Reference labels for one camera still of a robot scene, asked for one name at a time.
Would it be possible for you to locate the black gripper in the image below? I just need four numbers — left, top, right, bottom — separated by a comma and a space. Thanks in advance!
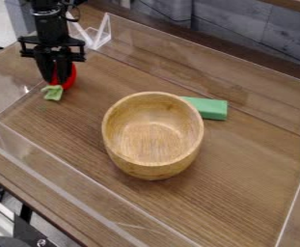
18, 36, 86, 84

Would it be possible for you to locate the red plush strawberry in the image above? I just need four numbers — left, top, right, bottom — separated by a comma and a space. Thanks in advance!
40, 67, 78, 101

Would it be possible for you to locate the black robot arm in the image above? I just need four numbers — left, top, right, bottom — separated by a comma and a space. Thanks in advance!
19, 0, 86, 88

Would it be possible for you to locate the wooden bowl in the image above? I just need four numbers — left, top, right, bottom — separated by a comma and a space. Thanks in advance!
102, 92, 206, 180

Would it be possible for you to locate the green sponge block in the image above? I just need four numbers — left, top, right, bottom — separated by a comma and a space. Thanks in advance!
183, 96, 229, 121

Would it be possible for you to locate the black clamp base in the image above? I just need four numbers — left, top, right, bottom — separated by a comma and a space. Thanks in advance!
0, 216, 58, 247

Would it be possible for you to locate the clear acrylic tray enclosure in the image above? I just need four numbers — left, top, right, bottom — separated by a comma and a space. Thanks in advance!
0, 17, 300, 247

